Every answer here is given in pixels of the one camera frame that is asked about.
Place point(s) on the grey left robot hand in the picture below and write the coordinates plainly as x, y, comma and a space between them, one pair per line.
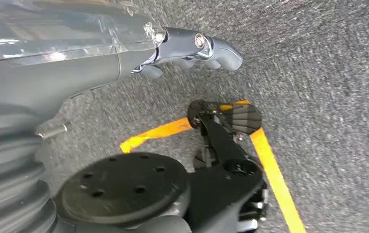
75, 74

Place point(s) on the small silver metal pin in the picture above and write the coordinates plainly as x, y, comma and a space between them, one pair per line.
52, 131

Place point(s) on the yellow floor tape outline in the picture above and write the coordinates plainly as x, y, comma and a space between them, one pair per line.
274, 180

